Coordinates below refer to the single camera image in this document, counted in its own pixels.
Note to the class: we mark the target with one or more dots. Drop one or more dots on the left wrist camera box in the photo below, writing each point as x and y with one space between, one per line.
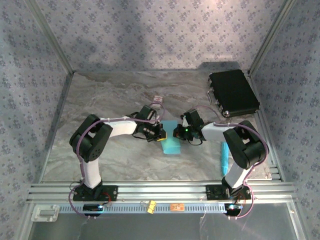
152 115

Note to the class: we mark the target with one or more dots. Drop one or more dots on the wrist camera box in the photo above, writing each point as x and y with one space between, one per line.
185 122
152 115

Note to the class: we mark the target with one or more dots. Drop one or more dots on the light blue tube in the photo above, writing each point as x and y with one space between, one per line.
224 160

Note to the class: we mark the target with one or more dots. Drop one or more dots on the small red white card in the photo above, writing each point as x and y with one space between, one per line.
157 99

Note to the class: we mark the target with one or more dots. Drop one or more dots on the orange label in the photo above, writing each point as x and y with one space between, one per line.
177 207

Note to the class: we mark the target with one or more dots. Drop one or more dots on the white plastic bracket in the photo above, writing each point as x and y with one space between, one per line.
45 213

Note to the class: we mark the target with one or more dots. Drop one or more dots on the light blue paper sheet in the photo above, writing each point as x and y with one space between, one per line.
170 147

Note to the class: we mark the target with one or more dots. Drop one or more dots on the small black controller board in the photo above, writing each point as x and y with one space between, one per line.
92 208
233 208

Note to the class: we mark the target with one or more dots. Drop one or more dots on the aluminium corner post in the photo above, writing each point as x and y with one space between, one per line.
270 37
53 37

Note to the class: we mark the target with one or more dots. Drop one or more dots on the aluminium front rail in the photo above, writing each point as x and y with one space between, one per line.
162 191

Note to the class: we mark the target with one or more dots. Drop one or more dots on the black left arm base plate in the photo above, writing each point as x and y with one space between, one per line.
111 193

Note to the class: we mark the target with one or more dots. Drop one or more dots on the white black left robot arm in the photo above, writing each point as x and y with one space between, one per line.
91 142

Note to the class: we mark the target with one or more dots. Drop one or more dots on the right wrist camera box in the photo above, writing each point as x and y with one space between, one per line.
185 122

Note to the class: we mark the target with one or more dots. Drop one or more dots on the yellow binder clip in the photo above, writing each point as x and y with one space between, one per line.
151 207

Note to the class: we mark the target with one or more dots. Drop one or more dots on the black hard case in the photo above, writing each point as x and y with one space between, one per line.
232 90

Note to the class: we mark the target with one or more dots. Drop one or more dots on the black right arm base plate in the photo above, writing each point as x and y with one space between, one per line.
213 192

